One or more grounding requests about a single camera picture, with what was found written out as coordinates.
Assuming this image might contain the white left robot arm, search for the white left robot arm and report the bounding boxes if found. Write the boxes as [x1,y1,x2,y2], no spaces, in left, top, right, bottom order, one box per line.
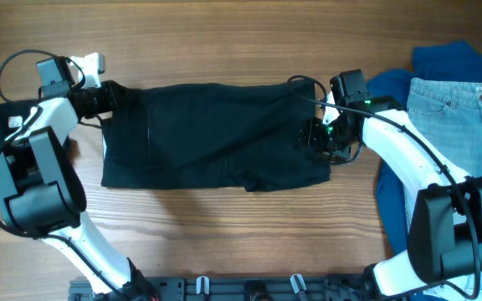
[0,81,160,300]

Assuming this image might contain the black shorts white lining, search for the black shorts white lining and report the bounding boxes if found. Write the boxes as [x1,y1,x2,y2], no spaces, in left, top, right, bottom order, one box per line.
[101,81,331,192]

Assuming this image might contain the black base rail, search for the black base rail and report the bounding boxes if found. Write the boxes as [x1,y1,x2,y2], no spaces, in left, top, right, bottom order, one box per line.
[68,273,376,301]

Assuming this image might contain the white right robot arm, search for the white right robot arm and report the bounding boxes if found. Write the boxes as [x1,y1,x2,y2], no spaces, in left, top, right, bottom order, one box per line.
[299,96,482,300]

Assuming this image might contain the blue shirt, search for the blue shirt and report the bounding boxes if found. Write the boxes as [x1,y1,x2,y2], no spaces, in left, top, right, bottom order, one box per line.
[367,41,482,255]

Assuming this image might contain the light blue jeans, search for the light blue jeans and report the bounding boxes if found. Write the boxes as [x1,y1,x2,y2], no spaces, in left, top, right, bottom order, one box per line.
[407,78,482,300]

